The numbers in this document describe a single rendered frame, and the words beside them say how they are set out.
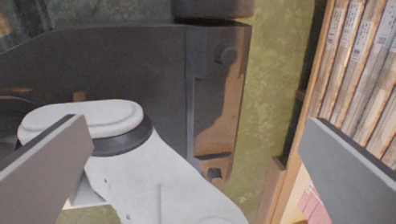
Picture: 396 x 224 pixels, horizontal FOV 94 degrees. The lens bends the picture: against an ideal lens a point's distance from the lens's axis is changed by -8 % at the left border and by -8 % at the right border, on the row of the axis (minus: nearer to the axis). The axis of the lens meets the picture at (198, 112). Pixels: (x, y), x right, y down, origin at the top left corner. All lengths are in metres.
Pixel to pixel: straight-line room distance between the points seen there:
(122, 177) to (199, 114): 0.26
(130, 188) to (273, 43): 0.61
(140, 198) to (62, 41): 0.34
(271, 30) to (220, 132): 0.37
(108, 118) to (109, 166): 0.08
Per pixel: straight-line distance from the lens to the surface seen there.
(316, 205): 1.15
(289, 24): 0.75
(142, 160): 0.33
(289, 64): 0.80
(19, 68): 0.54
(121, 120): 0.35
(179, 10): 0.46
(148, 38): 0.45
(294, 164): 0.98
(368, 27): 0.65
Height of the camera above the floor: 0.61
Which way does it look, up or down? 58 degrees down
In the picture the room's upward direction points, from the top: 158 degrees clockwise
